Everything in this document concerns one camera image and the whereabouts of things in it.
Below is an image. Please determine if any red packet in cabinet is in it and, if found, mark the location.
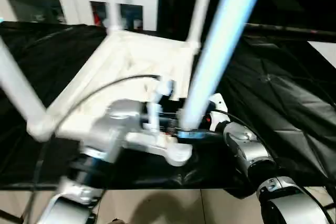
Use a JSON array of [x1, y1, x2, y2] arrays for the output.
[[93, 8, 102, 25]]

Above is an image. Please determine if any black metal table leg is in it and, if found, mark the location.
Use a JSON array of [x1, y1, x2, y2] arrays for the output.
[[0, 208, 23, 221]]

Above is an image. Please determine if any black mat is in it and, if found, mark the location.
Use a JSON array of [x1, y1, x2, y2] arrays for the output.
[[0, 20, 336, 198]]

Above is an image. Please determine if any white plastic table top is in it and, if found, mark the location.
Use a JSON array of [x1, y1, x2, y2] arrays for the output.
[[27, 28, 202, 167]]

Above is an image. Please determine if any white flat board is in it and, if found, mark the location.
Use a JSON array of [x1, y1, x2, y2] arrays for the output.
[[307, 40, 336, 63]]

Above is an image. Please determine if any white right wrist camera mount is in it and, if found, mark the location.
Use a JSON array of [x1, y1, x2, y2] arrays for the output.
[[207, 92, 229, 130]]

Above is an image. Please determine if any black metal rail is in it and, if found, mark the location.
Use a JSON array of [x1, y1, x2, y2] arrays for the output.
[[244, 23, 336, 37]]

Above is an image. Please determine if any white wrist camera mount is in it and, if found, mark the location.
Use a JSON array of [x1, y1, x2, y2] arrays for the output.
[[207, 92, 229, 130], [143, 78, 175, 135]]

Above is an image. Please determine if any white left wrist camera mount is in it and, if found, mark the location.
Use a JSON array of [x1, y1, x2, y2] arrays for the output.
[[143, 78, 175, 135]]

